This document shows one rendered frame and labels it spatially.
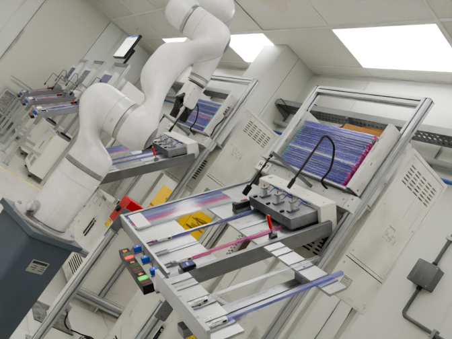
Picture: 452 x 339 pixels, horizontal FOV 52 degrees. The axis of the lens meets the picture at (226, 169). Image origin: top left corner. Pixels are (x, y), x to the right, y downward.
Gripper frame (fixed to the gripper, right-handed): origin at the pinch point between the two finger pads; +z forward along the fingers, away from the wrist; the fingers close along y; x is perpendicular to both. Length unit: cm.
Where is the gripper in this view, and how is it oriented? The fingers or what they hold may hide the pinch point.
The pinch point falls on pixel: (178, 117)
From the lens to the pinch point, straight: 193.6
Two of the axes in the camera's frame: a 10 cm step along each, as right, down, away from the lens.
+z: -4.7, 8.8, 0.7
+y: -3.4, -1.1, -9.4
